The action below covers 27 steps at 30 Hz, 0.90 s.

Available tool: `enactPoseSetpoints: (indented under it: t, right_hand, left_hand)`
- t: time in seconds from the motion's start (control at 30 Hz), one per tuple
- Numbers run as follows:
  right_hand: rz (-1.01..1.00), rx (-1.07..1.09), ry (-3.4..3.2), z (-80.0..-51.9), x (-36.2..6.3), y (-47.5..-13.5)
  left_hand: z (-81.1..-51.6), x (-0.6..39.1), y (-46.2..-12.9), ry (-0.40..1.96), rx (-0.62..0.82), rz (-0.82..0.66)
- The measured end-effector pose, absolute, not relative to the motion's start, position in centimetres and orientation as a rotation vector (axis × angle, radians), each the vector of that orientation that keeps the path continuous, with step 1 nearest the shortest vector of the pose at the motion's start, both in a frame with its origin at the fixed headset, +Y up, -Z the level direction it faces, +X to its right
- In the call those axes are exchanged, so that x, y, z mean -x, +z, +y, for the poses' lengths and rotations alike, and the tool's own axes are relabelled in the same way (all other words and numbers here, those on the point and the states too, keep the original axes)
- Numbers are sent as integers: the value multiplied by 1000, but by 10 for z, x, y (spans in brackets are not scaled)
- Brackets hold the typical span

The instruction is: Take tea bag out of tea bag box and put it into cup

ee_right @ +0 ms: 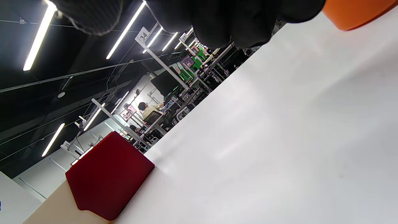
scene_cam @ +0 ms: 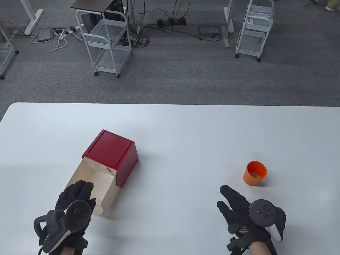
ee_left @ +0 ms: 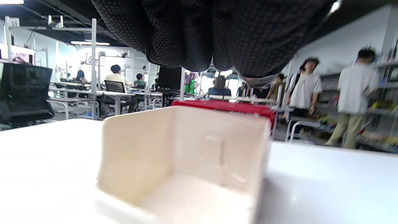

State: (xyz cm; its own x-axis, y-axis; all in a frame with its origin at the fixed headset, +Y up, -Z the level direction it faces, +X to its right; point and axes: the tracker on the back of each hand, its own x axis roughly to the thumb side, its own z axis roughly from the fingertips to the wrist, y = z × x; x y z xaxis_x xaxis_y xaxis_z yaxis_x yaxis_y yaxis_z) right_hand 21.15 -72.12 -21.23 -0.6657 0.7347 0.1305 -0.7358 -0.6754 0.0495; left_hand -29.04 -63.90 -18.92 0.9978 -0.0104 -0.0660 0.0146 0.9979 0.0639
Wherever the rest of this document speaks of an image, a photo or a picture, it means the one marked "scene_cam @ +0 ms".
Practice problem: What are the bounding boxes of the black power strip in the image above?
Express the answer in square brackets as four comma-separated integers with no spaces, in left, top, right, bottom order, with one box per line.
[156,17,186,27]

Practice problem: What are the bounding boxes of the grey floor plate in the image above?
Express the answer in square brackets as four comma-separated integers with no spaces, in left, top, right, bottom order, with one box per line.
[199,25,221,38]

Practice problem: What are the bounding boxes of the red drawer box shell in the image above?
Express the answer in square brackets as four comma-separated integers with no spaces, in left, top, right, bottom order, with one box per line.
[82,129,139,188]

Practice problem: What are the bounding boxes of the black white right controller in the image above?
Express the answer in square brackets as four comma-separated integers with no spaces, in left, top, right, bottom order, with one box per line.
[248,199,287,242]

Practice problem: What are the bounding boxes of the black cable bundle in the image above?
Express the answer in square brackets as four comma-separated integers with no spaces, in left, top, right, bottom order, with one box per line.
[127,0,221,49]

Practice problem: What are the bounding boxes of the black right wrist mount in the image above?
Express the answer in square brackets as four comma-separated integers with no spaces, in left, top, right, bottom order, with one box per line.
[226,237,250,255]

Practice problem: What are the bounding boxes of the black white controller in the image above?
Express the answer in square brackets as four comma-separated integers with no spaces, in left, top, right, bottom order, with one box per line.
[248,199,287,242]
[34,200,92,253]

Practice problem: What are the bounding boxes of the white wire cart dark top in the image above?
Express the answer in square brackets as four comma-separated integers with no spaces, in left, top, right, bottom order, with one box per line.
[70,0,133,78]

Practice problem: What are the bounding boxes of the person's right hand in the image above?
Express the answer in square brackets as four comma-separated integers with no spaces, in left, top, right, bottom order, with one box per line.
[216,185,278,255]

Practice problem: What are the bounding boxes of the grey box device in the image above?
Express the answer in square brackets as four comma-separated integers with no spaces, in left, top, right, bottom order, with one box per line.
[37,28,55,42]

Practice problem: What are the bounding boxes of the person's right forearm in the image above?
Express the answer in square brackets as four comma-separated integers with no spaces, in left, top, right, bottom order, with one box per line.
[248,240,271,255]

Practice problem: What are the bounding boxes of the white power strip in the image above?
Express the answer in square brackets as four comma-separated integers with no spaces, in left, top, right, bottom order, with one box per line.
[54,24,86,37]

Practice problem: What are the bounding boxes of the orange plastic cup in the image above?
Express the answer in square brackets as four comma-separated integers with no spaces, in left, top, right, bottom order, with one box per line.
[243,161,267,186]

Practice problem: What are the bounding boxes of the black white left controller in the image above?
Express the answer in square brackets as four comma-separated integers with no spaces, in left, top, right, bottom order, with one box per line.
[34,200,92,253]

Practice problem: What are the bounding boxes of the beige drawer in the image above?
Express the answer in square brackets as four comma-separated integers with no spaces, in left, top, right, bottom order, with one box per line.
[64,157,121,214]

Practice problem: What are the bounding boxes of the white desk leg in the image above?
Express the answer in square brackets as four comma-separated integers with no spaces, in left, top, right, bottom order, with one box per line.
[223,0,235,48]
[19,0,44,36]

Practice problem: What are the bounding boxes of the white cable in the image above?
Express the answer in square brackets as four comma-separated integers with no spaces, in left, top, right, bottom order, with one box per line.
[29,31,67,53]

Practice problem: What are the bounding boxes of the person's left hand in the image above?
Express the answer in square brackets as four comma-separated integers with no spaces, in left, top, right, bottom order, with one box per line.
[39,180,96,250]

